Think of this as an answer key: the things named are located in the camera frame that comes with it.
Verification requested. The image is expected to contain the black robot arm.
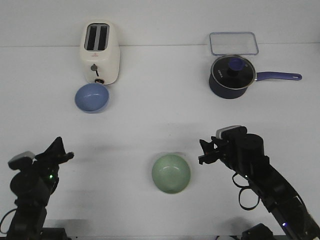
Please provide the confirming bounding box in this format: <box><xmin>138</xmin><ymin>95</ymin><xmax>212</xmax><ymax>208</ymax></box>
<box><xmin>198</xmin><ymin>133</ymin><xmax>320</xmax><ymax>240</ymax></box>
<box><xmin>4</xmin><ymin>136</ymin><xmax>74</xmax><ymax>240</ymax></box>

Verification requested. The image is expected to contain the clear plastic container blue rim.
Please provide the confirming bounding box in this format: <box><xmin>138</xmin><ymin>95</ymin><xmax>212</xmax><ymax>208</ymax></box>
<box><xmin>209</xmin><ymin>32</ymin><xmax>259</xmax><ymax>56</ymax></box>

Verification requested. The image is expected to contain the dark blue saucepan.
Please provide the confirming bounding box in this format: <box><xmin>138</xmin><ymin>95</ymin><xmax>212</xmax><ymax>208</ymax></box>
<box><xmin>208</xmin><ymin>54</ymin><xmax>302</xmax><ymax>99</ymax></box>

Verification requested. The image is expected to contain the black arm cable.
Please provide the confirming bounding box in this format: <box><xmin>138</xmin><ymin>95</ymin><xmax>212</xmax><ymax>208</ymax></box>
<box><xmin>231</xmin><ymin>172</ymin><xmax>261</xmax><ymax>211</ymax></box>

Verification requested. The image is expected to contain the green bowl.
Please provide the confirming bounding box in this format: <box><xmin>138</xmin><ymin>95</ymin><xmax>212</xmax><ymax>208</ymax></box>
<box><xmin>151</xmin><ymin>153</ymin><xmax>191</xmax><ymax>194</ymax></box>

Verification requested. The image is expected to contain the blue bowl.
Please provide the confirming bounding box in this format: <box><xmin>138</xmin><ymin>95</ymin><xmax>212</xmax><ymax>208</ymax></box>
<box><xmin>74</xmin><ymin>83</ymin><xmax>110</xmax><ymax>114</ymax></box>

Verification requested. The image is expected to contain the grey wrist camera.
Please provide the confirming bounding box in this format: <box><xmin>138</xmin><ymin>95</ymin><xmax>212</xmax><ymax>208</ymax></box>
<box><xmin>8</xmin><ymin>151</ymin><xmax>35</xmax><ymax>170</ymax></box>
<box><xmin>215</xmin><ymin>125</ymin><xmax>243</xmax><ymax>140</ymax></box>

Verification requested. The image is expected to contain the glass pot lid blue knob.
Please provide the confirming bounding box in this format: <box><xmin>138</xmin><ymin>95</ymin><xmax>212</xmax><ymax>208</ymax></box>
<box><xmin>211</xmin><ymin>55</ymin><xmax>256</xmax><ymax>90</ymax></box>

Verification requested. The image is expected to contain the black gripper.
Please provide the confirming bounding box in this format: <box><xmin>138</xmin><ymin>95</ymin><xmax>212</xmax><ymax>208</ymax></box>
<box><xmin>198</xmin><ymin>136</ymin><xmax>235</xmax><ymax>165</ymax></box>
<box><xmin>33</xmin><ymin>136</ymin><xmax>74</xmax><ymax>183</ymax></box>

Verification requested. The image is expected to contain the cream two-slot toaster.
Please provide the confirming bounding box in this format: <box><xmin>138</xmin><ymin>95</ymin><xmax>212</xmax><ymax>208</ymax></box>
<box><xmin>79</xmin><ymin>20</ymin><xmax>120</xmax><ymax>85</ymax></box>

